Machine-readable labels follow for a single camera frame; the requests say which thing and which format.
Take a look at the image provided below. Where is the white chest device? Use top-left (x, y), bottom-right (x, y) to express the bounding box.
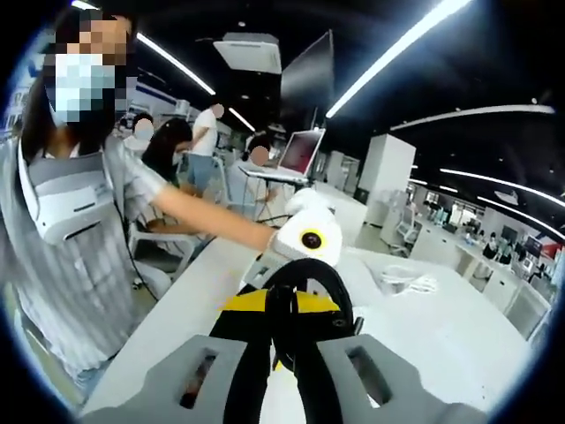
top-left (32, 155), bottom-right (119, 245)

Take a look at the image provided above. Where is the large ceiling air conditioner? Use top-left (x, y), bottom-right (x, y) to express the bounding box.
top-left (212, 32), bottom-right (283, 74)

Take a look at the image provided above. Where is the crumpled clear plastic bag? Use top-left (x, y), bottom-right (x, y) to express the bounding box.
top-left (380, 263), bottom-right (440, 295)

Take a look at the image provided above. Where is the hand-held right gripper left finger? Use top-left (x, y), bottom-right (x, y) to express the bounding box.
top-left (81, 289), bottom-right (272, 424)

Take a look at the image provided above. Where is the black charger cable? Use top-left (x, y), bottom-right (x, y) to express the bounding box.
top-left (262, 257), bottom-right (361, 377)

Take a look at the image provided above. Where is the white desk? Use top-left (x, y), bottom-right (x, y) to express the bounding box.
top-left (81, 229), bottom-right (536, 424)

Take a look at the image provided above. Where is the white office chair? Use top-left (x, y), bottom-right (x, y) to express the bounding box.
top-left (380, 204), bottom-right (421, 258)
top-left (129, 215), bottom-right (218, 298)

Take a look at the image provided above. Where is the open laptop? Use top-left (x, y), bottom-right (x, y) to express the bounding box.
top-left (239, 127), bottom-right (328, 185)

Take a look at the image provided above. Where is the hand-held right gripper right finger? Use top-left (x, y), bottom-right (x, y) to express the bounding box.
top-left (292, 291), bottom-right (486, 424)

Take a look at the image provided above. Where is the dark hanging screen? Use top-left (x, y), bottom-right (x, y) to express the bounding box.
top-left (279, 29), bottom-right (335, 121)

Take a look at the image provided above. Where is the person's striped shirt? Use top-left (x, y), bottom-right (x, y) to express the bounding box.
top-left (0, 135), bottom-right (178, 383)

